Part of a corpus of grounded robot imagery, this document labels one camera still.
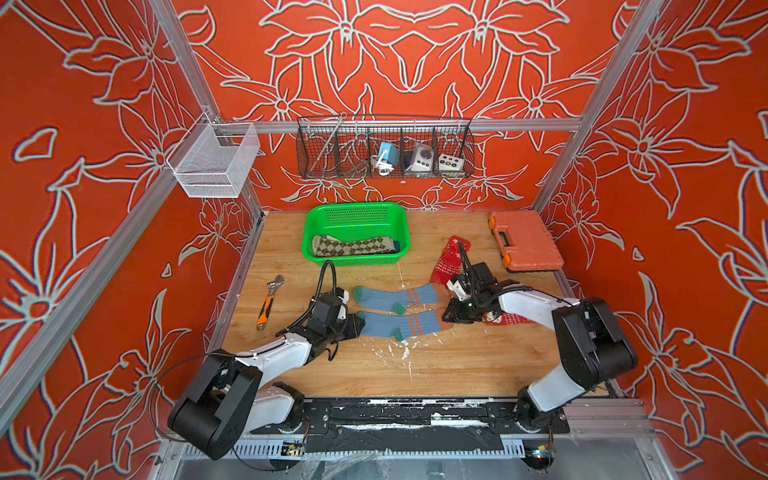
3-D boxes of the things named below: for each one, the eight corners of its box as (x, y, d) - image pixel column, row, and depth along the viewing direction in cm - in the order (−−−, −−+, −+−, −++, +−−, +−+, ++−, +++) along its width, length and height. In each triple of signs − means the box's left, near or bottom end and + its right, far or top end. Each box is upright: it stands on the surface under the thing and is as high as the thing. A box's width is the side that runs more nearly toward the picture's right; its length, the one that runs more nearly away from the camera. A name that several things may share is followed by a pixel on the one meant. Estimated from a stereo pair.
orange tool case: (504, 270, 101) (507, 265, 98) (487, 215, 118) (489, 210, 115) (563, 270, 101) (567, 265, 98) (537, 215, 118) (540, 210, 115)
